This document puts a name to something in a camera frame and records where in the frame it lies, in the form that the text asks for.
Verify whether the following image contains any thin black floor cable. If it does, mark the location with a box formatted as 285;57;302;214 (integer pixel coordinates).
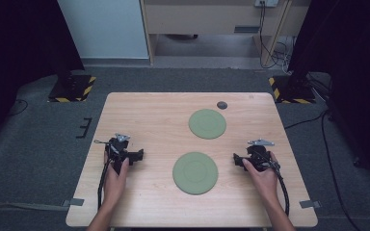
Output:
7;98;30;117

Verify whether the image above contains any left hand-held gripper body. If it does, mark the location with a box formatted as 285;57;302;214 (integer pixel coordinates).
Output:
106;132;133;176

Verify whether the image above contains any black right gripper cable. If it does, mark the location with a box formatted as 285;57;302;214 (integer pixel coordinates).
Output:
263;153;291;218

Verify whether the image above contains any white partition panel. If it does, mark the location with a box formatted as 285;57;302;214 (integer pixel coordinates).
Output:
56;0;150;60

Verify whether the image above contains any grey power strip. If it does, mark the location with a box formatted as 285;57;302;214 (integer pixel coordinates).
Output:
253;0;279;9

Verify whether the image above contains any person's left hand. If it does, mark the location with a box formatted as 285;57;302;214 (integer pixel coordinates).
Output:
102;150;131;207

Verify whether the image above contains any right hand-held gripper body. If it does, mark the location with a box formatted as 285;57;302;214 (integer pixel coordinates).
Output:
246;138;281;173

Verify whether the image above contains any long black floor cable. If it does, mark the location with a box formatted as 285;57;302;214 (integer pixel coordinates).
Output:
320;110;364;231

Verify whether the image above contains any grey tape piece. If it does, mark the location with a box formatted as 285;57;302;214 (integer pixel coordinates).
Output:
61;197;86;208
299;199;323;210

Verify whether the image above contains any person's right hand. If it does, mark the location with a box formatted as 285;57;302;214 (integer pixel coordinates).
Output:
242;150;279;208

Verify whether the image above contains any grey desk label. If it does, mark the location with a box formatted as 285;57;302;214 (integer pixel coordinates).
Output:
233;25;261;35

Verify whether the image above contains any black curtain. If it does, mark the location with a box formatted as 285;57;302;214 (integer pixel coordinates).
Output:
287;0;370;192
0;0;86;152

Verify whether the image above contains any white cable bundle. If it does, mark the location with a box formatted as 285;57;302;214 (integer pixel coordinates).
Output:
274;37;296;72

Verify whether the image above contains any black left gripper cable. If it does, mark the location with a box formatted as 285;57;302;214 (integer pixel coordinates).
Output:
96;145;117;210

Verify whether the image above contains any green round plate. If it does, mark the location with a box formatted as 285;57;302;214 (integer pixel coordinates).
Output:
188;108;227;141
172;151;220;196

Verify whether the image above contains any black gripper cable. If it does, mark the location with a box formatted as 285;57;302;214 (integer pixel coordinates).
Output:
96;145;117;210
263;153;291;218

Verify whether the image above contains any black stand base hazard tape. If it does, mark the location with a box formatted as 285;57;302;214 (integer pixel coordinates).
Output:
47;73;97;104
268;74;317;105

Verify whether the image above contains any black hanging power cable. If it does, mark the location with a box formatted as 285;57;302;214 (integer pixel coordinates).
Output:
258;1;282;69

